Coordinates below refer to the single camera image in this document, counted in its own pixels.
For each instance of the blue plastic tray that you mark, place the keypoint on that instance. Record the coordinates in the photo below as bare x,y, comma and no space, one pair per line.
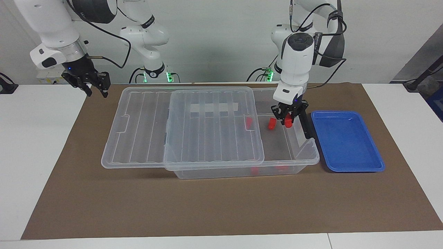
346,141

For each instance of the black table clamp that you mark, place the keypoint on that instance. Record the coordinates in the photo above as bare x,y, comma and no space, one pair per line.
7,88

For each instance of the black stand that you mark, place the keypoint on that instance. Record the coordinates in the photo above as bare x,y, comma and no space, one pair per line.
413,84

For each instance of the brown table mat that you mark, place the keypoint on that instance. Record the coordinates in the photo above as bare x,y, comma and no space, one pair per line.
104,193

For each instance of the white wall socket box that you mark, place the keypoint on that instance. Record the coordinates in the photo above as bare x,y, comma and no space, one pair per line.
48,76

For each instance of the clear plastic storage box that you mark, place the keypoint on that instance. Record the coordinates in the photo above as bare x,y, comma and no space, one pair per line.
277,148

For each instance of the clear ribbed plastic lid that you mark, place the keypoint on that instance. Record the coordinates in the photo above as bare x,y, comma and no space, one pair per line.
207,138

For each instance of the black box latch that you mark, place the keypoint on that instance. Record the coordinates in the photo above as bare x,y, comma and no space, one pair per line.
306,128

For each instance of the blue crate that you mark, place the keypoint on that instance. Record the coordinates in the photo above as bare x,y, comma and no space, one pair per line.
436,103

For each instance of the white tape strip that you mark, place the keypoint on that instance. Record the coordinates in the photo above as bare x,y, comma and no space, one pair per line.
197,108

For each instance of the red plastic block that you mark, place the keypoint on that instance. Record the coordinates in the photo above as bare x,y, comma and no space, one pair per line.
272,124
281,168
288,123
247,123
254,170

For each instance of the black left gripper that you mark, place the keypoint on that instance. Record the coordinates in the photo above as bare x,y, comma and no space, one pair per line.
290,108

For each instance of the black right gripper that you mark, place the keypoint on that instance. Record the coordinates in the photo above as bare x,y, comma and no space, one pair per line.
81,72

